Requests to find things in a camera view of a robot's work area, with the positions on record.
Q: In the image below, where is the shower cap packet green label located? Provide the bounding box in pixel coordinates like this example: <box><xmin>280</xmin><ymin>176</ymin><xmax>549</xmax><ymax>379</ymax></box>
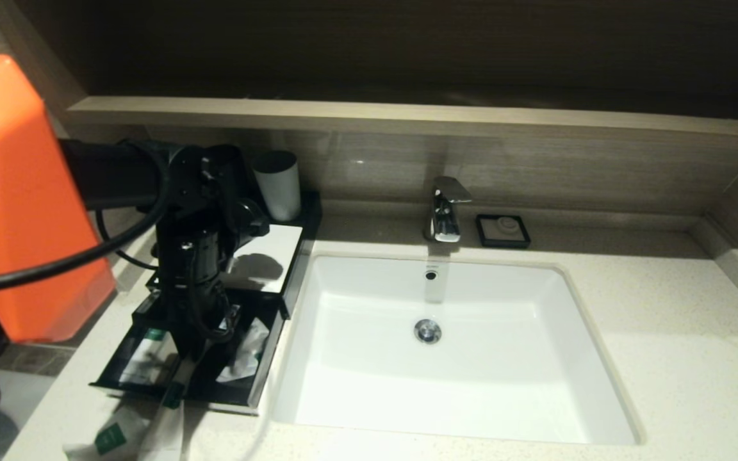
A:
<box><xmin>63</xmin><ymin>407</ymin><xmax>155</xmax><ymax>461</ymax></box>

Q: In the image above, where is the white ceramic sink basin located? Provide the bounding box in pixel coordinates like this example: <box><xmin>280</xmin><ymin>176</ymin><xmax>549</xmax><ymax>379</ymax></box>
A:
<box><xmin>271</xmin><ymin>254</ymin><xmax>643</xmax><ymax>446</ymax></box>

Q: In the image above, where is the clear packet with white tube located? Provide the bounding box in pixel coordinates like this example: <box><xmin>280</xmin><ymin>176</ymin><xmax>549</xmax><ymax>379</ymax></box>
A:
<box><xmin>119</xmin><ymin>327</ymin><xmax>174</xmax><ymax>386</ymax></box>

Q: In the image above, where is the black amenity drawer box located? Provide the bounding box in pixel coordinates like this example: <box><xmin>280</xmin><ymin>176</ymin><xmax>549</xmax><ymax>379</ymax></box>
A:
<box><xmin>145</xmin><ymin>191</ymin><xmax>323</xmax><ymax>321</ymax></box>

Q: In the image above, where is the long wooden wall shelf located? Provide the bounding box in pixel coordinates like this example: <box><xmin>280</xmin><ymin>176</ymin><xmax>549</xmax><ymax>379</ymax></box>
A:
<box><xmin>65</xmin><ymin>97</ymin><xmax>738</xmax><ymax>143</ymax></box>

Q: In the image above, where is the white plate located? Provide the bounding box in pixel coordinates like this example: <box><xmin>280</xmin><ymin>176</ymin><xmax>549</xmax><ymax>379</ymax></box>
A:
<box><xmin>218</xmin><ymin>223</ymin><xmax>304</xmax><ymax>294</ymax></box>

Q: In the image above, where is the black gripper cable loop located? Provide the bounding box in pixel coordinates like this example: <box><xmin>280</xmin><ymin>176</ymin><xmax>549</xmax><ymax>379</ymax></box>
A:
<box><xmin>0</xmin><ymin>146</ymin><xmax>236</xmax><ymax>341</ymax></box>

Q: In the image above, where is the chrome sink drain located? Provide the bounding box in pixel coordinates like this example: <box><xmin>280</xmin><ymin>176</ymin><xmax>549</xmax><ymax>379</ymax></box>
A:
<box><xmin>414</xmin><ymin>319</ymin><xmax>442</xmax><ymax>345</ymax></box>

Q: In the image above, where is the crumpled white translucent packet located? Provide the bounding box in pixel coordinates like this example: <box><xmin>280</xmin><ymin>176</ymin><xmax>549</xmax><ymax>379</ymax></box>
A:
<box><xmin>217</xmin><ymin>318</ymin><xmax>271</xmax><ymax>385</ymax></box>

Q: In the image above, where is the chrome faucet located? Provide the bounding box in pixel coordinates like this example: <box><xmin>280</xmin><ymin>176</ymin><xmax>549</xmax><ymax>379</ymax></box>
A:
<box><xmin>423</xmin><ymin>177</ymin><xmax>472</xmax><ymax>244</ymax></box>

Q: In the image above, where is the black square soap dish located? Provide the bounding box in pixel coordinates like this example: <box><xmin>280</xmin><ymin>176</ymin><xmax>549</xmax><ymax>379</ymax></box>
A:
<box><xmin>475</xmin><ymin>214</ymin><xmax>530</xmax><ymax>250</ymax></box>

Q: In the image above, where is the white cup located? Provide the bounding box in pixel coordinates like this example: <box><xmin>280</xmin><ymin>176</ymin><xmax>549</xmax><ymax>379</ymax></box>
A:
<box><xmin>252</xmin><ymin>151</ymin><xmax>302</xmax><ymax>223</ymax></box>

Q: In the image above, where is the long clear toothbrush packet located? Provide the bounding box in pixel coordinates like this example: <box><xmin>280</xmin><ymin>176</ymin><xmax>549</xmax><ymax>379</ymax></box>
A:
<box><xmin>150</xmin><ymin>357</ymin><xmax>189</xmax><ymax>461</ymax></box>

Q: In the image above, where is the black compartment tray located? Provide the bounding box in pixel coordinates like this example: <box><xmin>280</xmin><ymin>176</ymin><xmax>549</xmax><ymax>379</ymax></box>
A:
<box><xmin>90</xmin><ymin>287</ymin><xmax>284</xmax><ymax>416</ymax></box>

